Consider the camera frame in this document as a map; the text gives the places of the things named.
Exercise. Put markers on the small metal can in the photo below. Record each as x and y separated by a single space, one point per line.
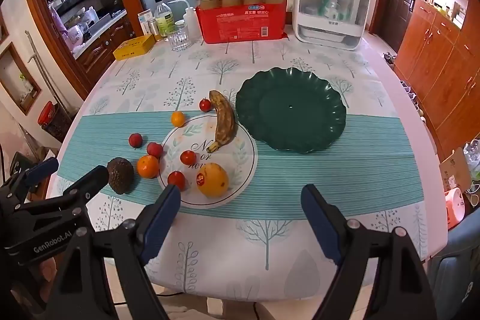
153 29

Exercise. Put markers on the clear plastic bag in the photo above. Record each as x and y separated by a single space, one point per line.
473 155

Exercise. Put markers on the white carton box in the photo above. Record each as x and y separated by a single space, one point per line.
144 20

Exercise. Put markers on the spotted ripe banana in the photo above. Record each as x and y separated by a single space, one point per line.
225 121

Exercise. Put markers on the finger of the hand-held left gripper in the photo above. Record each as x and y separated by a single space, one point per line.
90 181
41 167

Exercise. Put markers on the blue chair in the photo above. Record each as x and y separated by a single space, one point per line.
457 267

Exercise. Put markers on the white countertop sterilizer cabinet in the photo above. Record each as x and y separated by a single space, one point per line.
311 31

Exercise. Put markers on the red lidded dark bin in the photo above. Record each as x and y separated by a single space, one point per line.
45 113

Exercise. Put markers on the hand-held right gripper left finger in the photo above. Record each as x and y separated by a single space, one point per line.
161 222

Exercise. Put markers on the dark green scalloped plate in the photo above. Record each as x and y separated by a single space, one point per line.
300 117

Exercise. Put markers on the clear ribbed glass cup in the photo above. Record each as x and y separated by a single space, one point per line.
177 39

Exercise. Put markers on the yellow flat box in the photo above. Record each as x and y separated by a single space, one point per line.
131 48

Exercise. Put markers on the red cherry tomato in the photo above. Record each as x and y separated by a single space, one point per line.
205 105
188 157
135 140
155 149
176 179

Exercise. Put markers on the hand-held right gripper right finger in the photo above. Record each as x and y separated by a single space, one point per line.
318 222

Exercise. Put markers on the dark brown avocado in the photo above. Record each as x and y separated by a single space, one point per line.
120 175

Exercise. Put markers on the teal striped table runner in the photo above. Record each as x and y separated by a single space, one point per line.
337 173

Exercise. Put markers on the small yellow-orange citrus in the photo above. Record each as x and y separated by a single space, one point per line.
177 119

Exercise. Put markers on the clear bottle green label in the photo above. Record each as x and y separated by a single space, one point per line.
165 20

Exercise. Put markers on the red box of jars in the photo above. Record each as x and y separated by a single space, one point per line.
240 27

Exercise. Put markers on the orange mandarin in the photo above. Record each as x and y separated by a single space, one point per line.
148 166

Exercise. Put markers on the yellow orange with red sticker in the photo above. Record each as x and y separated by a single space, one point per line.
215 179

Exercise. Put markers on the pink white plastic object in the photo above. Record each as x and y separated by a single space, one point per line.
455 207

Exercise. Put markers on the orange wooden cabinet row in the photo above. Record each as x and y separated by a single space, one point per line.
442 61

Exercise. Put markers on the white squeeze bottle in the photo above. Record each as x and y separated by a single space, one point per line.
192 25

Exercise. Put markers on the brown cardboard box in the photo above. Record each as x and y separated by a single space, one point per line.
453 170

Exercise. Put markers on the wooden kitchen cabinet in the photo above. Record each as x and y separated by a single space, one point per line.
101 54

